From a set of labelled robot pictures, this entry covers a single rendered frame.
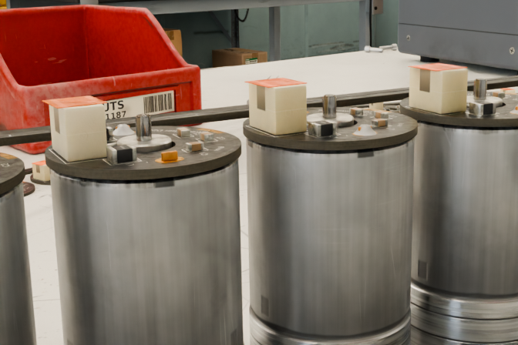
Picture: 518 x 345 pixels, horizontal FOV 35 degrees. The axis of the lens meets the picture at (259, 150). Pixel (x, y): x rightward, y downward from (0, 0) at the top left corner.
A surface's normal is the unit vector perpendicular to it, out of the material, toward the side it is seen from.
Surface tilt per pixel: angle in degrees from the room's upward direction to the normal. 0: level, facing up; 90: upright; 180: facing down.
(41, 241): 0
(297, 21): 90
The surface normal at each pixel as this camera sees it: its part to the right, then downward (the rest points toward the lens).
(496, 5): -0.89, 0.12
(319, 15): 0.62, 0.17
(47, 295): -0.02, -0.97
